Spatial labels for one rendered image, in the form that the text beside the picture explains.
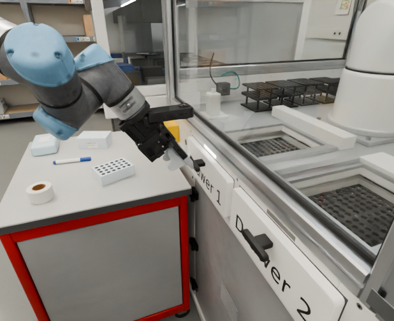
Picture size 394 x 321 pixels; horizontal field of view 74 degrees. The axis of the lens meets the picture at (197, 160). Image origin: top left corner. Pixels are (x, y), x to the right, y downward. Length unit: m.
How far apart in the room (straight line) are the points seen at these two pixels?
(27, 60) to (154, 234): 0.72
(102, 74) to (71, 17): 4.15
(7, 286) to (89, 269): 0.87
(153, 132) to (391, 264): 0.49
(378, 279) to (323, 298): 0.09
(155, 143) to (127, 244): 0.47
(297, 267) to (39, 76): 0.46
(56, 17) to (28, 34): 4.27
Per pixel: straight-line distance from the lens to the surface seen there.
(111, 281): 1.10
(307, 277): 0.45
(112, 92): 0.57
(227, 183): 0.61
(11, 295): 1.80
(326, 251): 0.43
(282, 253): 0.48
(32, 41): 0.43
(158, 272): 1.12
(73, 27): 4.70
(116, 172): 0.94
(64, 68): 0.42
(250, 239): 0.49
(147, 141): 0.62
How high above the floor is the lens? 1.25
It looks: 28 degrees down
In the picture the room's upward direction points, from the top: straight up
